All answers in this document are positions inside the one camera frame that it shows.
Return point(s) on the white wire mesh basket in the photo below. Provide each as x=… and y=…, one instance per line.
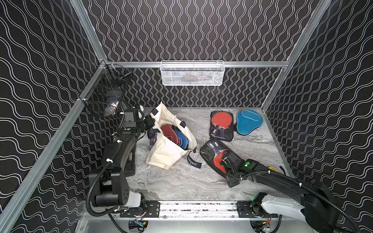
x=192, y=73

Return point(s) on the blue paddle case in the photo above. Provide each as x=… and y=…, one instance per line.
x=183, y=140

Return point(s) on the black wire basket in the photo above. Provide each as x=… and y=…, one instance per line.
x=106, y=99

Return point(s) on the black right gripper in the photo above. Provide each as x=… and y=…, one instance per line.
x=231, y=180

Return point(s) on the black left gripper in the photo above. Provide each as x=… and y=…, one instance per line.
x=147, y=123

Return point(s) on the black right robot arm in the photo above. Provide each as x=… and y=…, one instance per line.
x=311, y=203

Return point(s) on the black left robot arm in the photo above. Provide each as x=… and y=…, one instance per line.
x=109, y=190

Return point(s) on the teal paddle case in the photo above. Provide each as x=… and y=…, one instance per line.
x=247, y=121

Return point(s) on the maroon paddle case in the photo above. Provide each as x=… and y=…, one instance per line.
x=170, y=133

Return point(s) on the cream canvas tote bag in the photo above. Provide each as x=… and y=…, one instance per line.
x=163, y=152

